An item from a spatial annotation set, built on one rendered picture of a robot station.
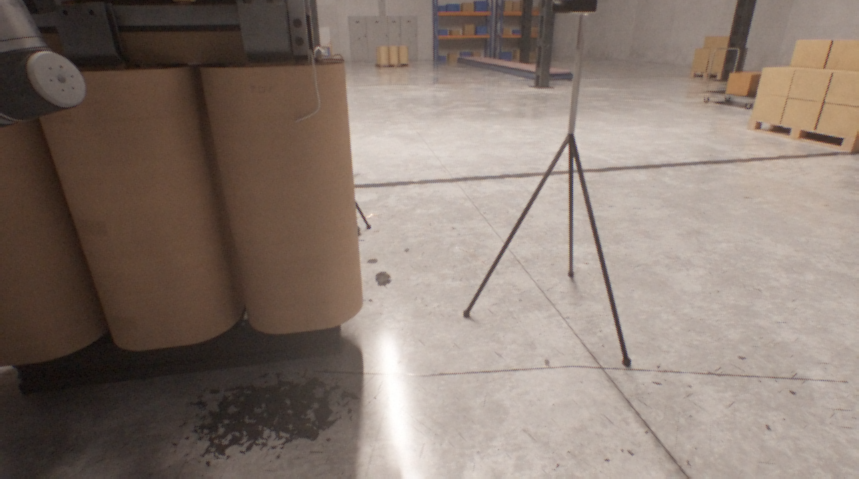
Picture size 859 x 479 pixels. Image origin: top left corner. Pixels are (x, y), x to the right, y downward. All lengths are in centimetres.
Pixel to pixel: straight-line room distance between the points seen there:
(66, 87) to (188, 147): 47
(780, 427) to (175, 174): 200
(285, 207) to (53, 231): 70
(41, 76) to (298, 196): 66
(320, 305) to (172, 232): 51
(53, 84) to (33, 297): 87
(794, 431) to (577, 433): 67
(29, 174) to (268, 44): 78
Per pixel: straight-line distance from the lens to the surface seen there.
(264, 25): 138
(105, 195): 155
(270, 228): 146
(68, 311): 184
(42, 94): 108
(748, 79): 881
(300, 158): 137
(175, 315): 167
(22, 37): 112
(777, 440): 184
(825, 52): 692
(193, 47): 152
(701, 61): 1450
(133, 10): 151
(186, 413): 179
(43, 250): 175
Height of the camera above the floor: 115
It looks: 22 degrees down
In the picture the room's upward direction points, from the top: 1 degrees counter-clockwise
